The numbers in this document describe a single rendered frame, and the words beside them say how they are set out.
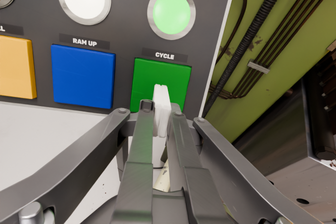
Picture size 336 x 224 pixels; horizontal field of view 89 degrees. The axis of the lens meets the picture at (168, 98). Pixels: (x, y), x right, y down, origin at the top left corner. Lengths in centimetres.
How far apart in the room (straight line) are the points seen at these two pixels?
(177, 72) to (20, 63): 19
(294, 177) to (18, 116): 157
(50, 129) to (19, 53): 121
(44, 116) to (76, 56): 131
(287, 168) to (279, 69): 24
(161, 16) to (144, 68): 6
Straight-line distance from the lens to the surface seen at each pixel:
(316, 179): 49
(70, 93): 26
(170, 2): 23
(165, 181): 56
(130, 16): 23
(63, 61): 25
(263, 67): 50
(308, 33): 49
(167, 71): 22
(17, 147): 147
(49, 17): 26
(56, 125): 146
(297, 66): 52
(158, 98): 16
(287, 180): 51
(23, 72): 28
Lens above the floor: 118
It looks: 49 degrees down
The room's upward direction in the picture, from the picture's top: 15 degrees clockwise
